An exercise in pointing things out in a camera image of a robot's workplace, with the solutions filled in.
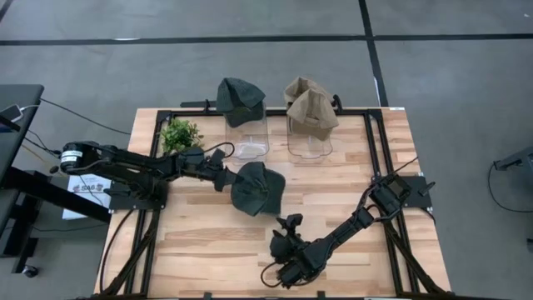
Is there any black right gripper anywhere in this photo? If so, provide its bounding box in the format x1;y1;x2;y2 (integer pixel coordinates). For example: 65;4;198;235
270;213;330;276

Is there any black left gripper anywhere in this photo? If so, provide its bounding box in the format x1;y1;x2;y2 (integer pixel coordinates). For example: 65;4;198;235
179;146;247;193

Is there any dark green bag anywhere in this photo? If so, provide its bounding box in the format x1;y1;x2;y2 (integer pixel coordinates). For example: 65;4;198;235
230;161;287;218

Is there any dark green cotton cap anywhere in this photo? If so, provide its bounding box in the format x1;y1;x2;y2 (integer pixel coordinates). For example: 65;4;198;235
215;77;267;129

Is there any beige cotton cap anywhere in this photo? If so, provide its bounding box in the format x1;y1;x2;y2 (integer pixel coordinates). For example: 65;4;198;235
286;87;340;142
283;75;334;108

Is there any clear plastic bin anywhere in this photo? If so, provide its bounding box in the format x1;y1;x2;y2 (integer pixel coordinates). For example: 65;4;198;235
224;102;271;162
286;116;334;164

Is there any green plant in white pot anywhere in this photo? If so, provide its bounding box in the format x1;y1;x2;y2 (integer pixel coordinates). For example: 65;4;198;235
157;117;205;155

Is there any white printed paper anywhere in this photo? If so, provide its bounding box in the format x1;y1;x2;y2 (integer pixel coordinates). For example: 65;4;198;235
61;173;112;221

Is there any black desk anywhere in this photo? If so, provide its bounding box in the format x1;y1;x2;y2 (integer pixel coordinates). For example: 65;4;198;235
0;83;112;276

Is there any smartphone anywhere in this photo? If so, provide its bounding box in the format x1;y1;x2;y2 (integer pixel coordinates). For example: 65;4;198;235
0;103;24;124

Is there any black stand leg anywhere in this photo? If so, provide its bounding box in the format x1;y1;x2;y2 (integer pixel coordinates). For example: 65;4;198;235
493;145;533;172

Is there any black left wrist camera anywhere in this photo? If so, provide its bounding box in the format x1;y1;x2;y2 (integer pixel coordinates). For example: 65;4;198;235
209;147;228;168

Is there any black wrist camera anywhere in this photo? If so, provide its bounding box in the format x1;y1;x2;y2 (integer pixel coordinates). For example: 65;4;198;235
209;147;228;168
276;261;307;290

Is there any black left wrist camera cable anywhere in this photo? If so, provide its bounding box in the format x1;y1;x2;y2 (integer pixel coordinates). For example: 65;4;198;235
198;141;237;162

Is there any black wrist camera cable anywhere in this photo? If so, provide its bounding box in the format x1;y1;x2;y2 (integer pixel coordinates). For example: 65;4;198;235
260;260;292;289
198;141;237;162

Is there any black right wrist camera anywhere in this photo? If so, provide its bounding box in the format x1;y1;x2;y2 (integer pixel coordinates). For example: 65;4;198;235
276;261;307;290

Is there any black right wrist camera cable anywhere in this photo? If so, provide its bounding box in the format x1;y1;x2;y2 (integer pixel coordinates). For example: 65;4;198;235
260;260;292;289

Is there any black table frame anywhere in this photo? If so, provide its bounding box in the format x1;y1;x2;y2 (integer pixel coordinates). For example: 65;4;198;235
97;107;457;300

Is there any black floor cable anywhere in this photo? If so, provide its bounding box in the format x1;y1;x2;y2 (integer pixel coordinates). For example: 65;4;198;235
39;97;132;137

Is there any black stand cable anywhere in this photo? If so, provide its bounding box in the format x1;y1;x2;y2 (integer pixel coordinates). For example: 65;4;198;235
486;164;533;213

